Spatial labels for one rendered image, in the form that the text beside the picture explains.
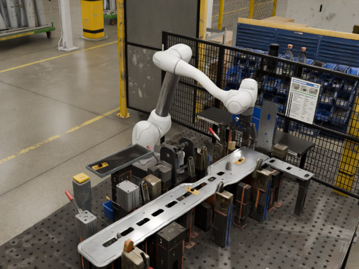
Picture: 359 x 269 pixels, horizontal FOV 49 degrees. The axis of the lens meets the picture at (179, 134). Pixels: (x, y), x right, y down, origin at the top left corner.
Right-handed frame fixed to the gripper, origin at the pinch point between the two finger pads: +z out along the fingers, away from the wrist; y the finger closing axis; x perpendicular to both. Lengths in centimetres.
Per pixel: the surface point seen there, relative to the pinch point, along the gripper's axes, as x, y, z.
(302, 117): 54, 13, -5
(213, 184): -33.1, 4.3, 13.2
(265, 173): -7.7, 23.0, 8.8
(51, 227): -101, -62, 43
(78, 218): -109, -18, 7
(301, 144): 44.7, 19.6, 10.4
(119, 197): -83, -18, 8
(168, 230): -83, 16, 10
